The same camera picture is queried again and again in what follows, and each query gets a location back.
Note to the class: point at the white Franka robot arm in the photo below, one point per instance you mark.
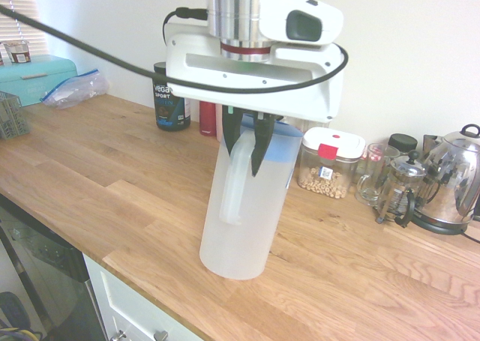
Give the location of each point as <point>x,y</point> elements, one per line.
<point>240,11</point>

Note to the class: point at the grey plastic basket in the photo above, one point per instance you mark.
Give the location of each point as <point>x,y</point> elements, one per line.
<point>13,116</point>

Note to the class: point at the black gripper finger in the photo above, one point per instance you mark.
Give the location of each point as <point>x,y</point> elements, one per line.
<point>230,127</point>
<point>261,142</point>

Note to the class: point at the black dishwasher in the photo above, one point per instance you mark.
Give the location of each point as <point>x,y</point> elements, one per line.
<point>45,266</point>

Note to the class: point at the white window blind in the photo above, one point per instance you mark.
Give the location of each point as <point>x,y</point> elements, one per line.
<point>22,3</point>

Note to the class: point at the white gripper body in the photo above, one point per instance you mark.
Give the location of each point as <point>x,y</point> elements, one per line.
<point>262,93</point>

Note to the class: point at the teal bread box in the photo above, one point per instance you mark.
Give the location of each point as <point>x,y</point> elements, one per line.
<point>33,78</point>

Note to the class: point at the black kettle base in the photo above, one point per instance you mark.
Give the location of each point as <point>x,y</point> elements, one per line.
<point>438,226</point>

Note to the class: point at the black-lid glass jar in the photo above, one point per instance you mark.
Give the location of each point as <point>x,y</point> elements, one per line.
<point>403,141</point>

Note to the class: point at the black Vega protein tub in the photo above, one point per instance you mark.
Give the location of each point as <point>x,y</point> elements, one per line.
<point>168,106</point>

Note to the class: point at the glass French press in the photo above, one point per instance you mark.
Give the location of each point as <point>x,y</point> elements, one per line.
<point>401,191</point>

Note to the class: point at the white cabinet drawer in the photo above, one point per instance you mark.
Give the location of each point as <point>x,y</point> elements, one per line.
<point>123,303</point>

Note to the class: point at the white-lid cereal container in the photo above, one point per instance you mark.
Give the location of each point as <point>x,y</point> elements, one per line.
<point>330,168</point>

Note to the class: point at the clear zip plastic bag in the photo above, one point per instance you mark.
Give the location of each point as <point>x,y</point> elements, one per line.
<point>75,90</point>

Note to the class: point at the red water bottle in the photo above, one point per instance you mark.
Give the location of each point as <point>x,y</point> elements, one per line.
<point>207,121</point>

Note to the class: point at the clear glass mug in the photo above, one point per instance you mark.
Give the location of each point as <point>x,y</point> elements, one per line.
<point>371,176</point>

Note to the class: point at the stainless steel electric kettle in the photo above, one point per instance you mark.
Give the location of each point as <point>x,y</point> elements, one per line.
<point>455,176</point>

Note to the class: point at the translucent pitcher with blue lid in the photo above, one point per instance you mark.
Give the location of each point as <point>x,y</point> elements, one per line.
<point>247,221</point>

